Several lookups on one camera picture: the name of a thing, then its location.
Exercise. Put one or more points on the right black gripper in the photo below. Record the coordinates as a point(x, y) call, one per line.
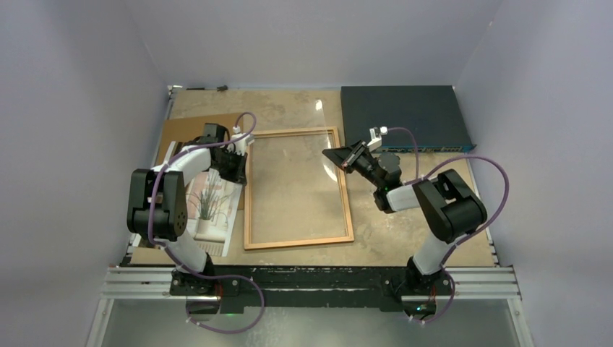
point(346, 157)

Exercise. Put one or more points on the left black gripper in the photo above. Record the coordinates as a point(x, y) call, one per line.
point(238, 176)

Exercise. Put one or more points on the wooden picture frame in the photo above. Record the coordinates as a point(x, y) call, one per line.
point(297, 187)

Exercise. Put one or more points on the plant photo print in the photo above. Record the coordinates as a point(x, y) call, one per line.
point(212, 209)

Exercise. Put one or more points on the brown cardboard backing board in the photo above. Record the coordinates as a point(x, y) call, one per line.
point(186, 129)

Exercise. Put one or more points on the clear acrylic sheet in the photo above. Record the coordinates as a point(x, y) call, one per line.
point(292, 187)

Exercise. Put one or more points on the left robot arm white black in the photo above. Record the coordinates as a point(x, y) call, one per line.
point(157, 204)

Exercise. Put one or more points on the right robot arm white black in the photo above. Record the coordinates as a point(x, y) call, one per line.
point(449, 205)

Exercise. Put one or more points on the black mounting plate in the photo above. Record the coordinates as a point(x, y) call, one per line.
point(382, 288)

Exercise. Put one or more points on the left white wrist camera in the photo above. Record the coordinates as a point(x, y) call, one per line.
point(241, 141)

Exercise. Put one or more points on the dark blue network switch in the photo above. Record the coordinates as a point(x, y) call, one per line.
point(429, 113)

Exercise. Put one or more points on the aluminium rail base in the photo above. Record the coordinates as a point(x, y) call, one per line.
point(165, 283)

